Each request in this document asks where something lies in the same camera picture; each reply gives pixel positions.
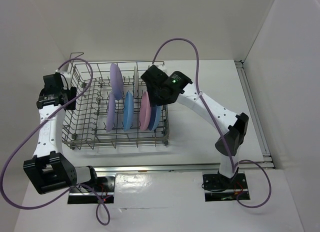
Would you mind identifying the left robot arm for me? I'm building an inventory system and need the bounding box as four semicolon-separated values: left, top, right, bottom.
23;71;99;194

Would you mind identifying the small purple plate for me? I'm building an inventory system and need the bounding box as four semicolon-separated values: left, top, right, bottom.
105;92;116;132

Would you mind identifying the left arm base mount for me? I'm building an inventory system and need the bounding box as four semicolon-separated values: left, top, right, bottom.
67;176;116;205

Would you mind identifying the white plate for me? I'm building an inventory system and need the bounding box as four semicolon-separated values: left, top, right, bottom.
133;66;139;98

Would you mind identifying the large purple plate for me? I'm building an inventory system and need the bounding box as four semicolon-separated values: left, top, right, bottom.
110;63;124;100

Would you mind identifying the pink plate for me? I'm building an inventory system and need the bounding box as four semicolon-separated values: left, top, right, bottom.
139;92;151;131

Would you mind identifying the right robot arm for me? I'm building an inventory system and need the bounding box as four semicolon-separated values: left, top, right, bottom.
141;65;249;188

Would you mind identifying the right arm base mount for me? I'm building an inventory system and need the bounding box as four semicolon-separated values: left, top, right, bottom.
201;173;250;202

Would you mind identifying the aluminium rail front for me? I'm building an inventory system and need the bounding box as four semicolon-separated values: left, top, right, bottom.
94;163;220;173

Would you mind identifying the grey wire dish rack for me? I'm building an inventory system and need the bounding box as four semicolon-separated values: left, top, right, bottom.
62;60;170;150

